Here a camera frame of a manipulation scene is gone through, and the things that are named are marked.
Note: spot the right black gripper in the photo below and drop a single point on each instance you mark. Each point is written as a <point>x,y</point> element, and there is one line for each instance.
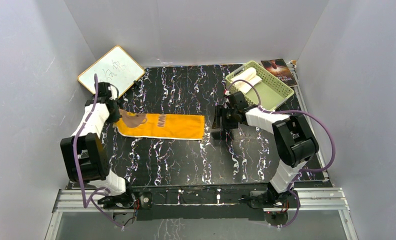
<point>220,112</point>

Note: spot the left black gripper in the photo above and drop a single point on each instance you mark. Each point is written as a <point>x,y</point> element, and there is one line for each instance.
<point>117,116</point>

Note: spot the wood framed whiteboard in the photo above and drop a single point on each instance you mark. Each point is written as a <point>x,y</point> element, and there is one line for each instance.
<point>116,67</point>

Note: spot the white towel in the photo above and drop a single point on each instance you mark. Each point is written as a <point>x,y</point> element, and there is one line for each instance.
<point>250,76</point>

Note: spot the orange towel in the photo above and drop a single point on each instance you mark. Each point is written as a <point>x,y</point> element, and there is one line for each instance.
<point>161,126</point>

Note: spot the green plastic basket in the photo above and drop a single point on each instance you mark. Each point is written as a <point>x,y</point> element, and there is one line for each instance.
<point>270,93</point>

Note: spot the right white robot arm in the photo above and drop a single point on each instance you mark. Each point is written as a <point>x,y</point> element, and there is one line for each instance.
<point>293,137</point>

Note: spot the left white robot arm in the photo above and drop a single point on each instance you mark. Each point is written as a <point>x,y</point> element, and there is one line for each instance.
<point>85,158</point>

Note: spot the dark book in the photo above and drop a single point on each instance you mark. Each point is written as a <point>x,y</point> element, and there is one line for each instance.
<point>279,69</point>

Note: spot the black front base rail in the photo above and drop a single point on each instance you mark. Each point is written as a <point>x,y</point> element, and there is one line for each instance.
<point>223,201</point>

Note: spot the aluminium frame rail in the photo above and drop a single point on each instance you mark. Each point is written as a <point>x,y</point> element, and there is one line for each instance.
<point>311,199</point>

